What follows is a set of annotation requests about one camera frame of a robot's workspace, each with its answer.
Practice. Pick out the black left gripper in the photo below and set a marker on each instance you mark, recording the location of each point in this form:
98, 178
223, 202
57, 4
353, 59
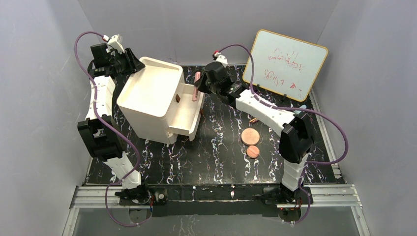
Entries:
127, 61

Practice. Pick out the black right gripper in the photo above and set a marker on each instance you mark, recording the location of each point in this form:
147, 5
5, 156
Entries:
202, 83

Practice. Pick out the white drawer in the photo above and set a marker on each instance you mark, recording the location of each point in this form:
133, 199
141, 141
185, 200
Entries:
188, 113

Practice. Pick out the white three-drawer organizer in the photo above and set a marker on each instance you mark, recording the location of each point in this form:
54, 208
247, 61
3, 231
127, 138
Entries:
148, 99

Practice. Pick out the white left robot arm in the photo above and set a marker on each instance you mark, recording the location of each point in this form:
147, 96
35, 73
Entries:
99, 130

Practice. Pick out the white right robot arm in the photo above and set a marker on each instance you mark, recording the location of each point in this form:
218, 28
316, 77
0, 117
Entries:
295, 133

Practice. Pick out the large round pink compact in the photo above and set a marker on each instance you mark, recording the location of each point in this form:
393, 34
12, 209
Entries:
250, 136

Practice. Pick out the small round pink compact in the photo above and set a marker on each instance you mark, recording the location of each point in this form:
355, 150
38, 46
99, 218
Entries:
252, 152

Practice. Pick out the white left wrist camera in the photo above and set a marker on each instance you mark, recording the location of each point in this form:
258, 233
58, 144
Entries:
114, 42

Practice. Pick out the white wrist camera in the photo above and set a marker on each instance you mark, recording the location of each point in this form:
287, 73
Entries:
114, 42
217, 56

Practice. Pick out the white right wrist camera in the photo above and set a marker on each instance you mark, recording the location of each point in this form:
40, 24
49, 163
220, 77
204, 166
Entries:
217, 56

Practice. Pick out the whiteboard with yellow frame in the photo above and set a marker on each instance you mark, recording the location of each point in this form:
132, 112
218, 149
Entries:
284, 65

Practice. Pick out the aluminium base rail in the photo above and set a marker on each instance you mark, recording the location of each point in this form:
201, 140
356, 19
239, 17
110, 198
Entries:
321, 195

